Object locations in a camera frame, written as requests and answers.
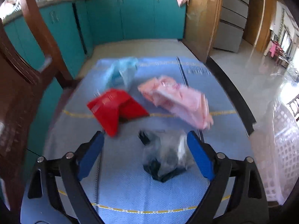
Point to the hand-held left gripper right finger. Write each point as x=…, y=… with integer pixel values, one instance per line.
x=201, y=158

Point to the large pink plastic wrapper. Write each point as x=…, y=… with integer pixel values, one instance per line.
x=182, y=100

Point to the white plastic lattice basket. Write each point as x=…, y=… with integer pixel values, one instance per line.
x=285, y=168

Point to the brown wooden door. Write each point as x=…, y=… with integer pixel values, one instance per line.
x=255, y=18

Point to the pink cloth on chair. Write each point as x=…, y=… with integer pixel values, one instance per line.
x=272, y=49

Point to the grey refrigerator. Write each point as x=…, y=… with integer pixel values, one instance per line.
x=231, y=23

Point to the green leaf garland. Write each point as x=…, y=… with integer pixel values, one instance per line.
x=282, y=21

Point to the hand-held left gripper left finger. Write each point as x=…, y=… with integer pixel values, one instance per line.
x=91, y=156

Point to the blue checked table cloth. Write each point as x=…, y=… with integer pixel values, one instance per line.
x=140, y=196

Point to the red plastic bag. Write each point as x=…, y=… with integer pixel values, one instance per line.
x=109, y=107

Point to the black and clear plastic packet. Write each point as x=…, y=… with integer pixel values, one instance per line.
x=163, y=154

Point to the wood framed glass sliding door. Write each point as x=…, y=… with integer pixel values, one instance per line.
x=201, y=28

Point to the red wooden chairs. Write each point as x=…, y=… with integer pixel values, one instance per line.
x=281, y=51

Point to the teal kitchen base cabinets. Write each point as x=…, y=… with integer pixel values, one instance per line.
x=140, y=16

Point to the carved wooden chair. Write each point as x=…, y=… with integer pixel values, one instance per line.
x=18, y=98

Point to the light blue plastic bag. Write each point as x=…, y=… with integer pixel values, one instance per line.
x=121, y=72

